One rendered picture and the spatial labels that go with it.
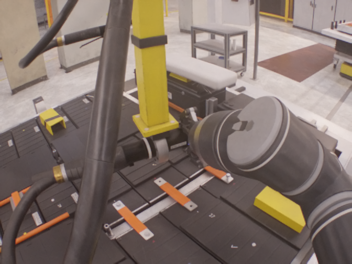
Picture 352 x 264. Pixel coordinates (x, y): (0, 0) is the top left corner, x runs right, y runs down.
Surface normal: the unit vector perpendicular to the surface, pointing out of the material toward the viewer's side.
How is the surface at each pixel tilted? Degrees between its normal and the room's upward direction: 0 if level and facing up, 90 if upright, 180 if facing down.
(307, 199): 103
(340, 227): 39
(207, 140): 73
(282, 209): 0
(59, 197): 0
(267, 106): 46
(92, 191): 56
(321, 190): 80
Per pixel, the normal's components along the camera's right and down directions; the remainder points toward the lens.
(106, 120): 0.33, -0.13
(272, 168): -0.10, 0.65
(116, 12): -0.09, -0.18
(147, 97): 0.43, 0.50
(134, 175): -0.04, -0.82
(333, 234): -0.83, -0.47
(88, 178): -0.30, -0.18
